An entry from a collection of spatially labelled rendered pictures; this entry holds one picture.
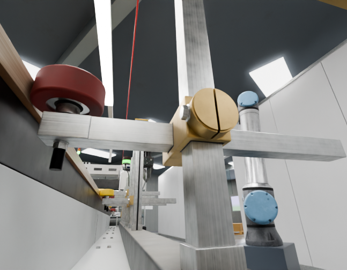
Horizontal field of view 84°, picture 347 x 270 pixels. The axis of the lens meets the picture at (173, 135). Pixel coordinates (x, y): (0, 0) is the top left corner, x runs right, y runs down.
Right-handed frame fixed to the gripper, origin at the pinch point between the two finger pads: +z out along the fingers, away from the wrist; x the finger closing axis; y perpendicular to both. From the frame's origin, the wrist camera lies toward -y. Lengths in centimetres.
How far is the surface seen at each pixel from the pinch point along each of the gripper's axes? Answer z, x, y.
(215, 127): 15, -9, 113
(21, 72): 8, -27, 108
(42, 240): 25, -28, 87
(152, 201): 13.1, 3.1, 5.6
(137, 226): 25.5, -7.9, 36.7
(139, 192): 11.9, -7.8, 36.5
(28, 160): 15, -28, 99
